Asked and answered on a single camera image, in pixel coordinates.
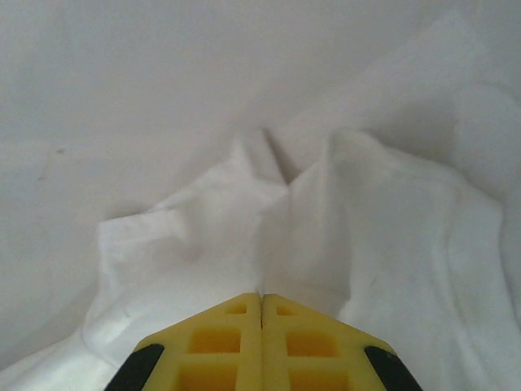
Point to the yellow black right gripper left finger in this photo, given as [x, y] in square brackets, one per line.
[211, 350]

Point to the white t-shirt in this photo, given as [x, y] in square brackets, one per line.
[366, 228]

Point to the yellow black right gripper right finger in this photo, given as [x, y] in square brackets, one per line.
[317, 350]

